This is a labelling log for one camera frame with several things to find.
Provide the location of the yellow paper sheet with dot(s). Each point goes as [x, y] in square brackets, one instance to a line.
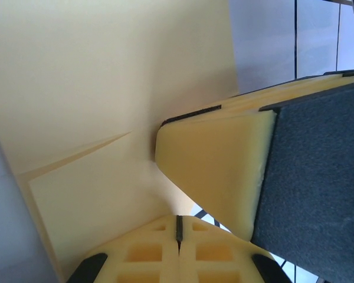
[91, 88]

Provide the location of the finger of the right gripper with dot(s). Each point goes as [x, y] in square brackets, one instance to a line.
[253, 177]
[283, 94]

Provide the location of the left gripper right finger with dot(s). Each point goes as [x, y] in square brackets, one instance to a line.
[215, 253]

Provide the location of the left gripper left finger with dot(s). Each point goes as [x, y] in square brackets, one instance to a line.
[141, 253]

